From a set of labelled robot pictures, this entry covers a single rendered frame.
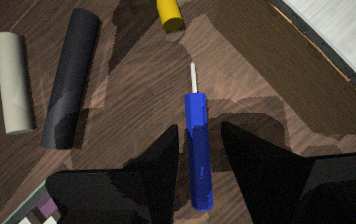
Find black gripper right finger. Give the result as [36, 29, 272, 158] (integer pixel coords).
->
[221, 121, 356, 224]

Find keyboard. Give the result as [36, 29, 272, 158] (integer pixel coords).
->
[1, 180, 62, 224]

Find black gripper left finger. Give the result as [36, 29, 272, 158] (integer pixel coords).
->
[45, 124, 179, 224]

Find blue stylus with white tip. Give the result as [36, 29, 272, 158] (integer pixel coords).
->
[184, 62, 213, 211]

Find yellow cylinder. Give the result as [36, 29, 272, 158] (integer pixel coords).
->
[155, 0, 183, 32]

